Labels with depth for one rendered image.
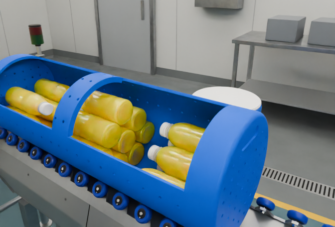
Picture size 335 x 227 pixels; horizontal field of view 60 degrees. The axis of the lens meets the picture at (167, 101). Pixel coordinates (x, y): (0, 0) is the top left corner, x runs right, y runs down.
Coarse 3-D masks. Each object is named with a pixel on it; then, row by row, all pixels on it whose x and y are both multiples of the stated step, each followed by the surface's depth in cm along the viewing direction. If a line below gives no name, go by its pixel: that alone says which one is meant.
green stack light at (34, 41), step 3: (30, 36) 154; (33, 36) 153; (36, 36) 153; (39, 36) 154; (42, 36) 156; (33, 39) 153; (36, 39) 153; (39, 39) 154; (42, 39) 156; (33, 42) 154; (36, 42) 154; (39, 42) 155; (42, 42) 156
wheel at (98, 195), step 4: (96, 184) 77; (100, 184) 77; (104, 184) 76; (92, 188) 78; (96, 188) 77; (100, 188) 76; (104, 188) 76; (92, 192) 77; (96, 192) 76; (100, 192) 76; (104, 192) 76; (96, 196) 76; (100, 196) 76
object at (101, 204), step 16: (0, 144) 106; (16, 144) 102; (32, 160) 95; (48, 176) 89; (80, 192) 82; (96, 208) 77; (112, 208) 75; (128, 208) 73; (128, 224) 71; (144, 224) 70
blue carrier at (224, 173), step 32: (0, 64) 96; (32, 64) 108; (64, 64) 97; (0, 96) 101; (64, 96) 75; (128, 96) 93; (160, 96) 83; (192, 96) 70; (32, 128) 80; (64, 128) 72; (224, 128) 53; (256, 128) 60; (64, 160) 80; (96, 160) 66; (192, 160) 52; (224, 160) 50; (256, 160) 65; (128, 192) 65; (160, 192) 57; (192, 192) 52; (224, 192) 51; (192, 224) 55; (224, 224) 56
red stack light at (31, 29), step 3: (30, 27) 151; (33, 27) 151; (36, 27) 152; (39, 27) 153; (30, 30) 152; (33, 30) 152; (36, 30) 152; (39, 30) 153; (30, 33) 152; (33, 33) 152; (36, 33) 152; (39, 33) 153
